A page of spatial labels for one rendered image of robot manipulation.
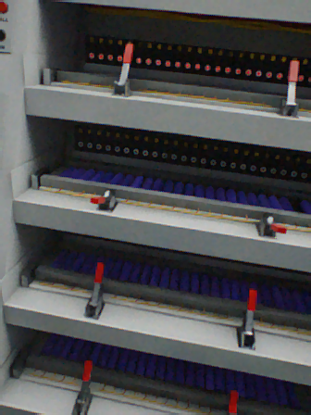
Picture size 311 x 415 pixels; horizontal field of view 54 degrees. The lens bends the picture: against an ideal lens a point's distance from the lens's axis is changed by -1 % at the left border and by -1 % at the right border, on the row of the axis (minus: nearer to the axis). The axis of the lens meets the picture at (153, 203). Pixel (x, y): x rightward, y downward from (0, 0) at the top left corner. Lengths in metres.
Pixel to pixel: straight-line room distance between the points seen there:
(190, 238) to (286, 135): 0.22
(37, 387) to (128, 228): 0.37
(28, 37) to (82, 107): 0.14
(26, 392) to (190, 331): 0.34
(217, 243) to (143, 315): 0.19
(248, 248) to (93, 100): 0.34
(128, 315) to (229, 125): 0.36
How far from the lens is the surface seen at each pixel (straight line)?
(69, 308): 0.60
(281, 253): 0.53
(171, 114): 0.51
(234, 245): 0.51
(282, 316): 0.63
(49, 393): 0.71
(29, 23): 0.61
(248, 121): 0.51
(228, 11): 0.57
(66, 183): 0.58
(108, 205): 0.54
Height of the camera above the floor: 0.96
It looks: 6 degrees down
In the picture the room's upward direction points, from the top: 8 degrees clockwise
